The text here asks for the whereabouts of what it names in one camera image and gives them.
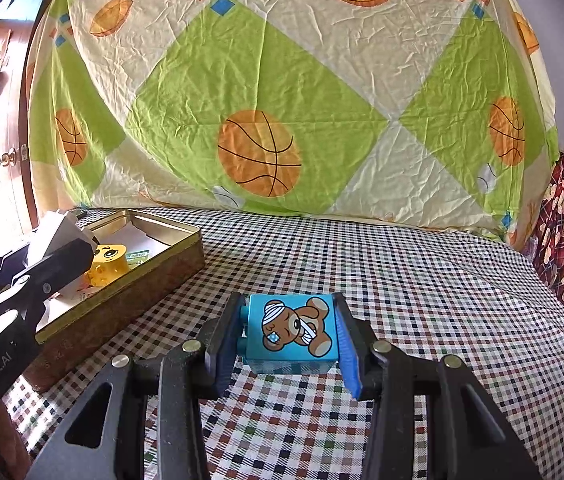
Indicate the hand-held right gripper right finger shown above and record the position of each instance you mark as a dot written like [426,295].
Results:
[349,360]

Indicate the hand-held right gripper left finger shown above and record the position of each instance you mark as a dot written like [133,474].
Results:
[224,360]

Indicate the white cube toy block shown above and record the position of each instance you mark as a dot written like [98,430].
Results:
[57,232]

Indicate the yellow face toy block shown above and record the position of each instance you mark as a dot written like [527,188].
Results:
[109,267]

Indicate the blue bear toy block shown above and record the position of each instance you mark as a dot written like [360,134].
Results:
[287,330]

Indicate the green label plastic box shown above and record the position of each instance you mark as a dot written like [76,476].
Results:
[139,256]

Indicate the gold tin box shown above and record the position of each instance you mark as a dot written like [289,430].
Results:
[127,320]

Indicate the person's left forearm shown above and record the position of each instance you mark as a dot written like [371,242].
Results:
[9,440]

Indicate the white paper liner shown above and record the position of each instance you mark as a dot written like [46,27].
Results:
[132,237]

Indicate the checkered tablecloth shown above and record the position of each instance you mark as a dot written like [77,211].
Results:
[411,285]

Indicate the brass door knob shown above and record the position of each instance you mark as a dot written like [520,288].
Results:
[8,158]

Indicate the basketball print sheet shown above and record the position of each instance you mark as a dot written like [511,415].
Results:
[312,60]

